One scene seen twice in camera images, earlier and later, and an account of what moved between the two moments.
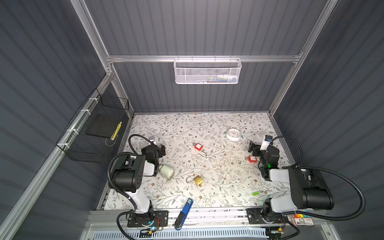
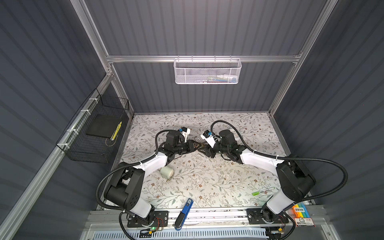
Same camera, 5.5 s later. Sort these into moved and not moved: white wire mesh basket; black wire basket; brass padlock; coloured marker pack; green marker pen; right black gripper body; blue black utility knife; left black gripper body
Moved: brass padlock; left black gripper body; right black gripper body
Not moved: blue black utility knife; white wire mesh basket; coloured marker pack; black wire basket; green marker pen
